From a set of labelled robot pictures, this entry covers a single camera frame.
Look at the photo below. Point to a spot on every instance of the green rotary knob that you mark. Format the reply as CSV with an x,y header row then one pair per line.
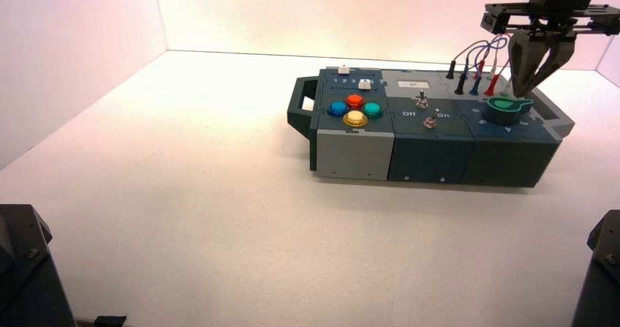
x,y
501,116

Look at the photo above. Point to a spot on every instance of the white rectangular label sticker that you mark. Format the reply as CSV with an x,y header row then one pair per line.
x,y
412,84

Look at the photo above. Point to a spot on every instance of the dark green grey control box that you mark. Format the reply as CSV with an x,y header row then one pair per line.
x,y
431,155

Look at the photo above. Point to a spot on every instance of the teal round push button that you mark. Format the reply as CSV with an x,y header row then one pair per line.
x,y
373,109

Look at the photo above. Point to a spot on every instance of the white slider cap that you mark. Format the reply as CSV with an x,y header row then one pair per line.
x,y
365,84
344,69

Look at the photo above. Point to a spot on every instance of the red round push button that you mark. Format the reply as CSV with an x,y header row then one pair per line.
x,y
354,101

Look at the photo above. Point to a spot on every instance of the yellow round push button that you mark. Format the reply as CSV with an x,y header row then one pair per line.
x,y
355,118

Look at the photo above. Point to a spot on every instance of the blue round push button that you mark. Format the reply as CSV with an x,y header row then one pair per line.
x,y
337,108

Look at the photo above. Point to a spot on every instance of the metal toggle switch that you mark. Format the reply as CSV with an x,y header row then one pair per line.
x,y
429,122
422,101

